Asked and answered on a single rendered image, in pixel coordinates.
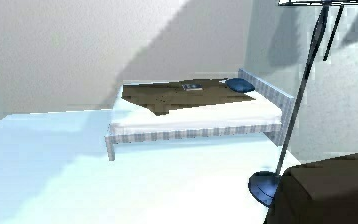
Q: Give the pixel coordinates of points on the small grey book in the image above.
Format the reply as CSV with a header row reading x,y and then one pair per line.
x,y
192,87

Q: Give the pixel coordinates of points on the dark brown armchair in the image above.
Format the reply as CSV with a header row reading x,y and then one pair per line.
x,y
323,190

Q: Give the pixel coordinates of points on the blue floor lamp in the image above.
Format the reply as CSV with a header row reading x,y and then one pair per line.
x,y
295,103

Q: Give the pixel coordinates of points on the white bed with grey frame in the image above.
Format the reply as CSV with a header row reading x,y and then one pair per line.
x,y
200,120

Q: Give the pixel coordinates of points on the brown blanket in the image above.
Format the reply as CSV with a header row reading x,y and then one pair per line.
x,y
173,96

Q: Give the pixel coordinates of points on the blue pillow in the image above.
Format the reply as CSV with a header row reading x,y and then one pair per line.
x,y
240,85

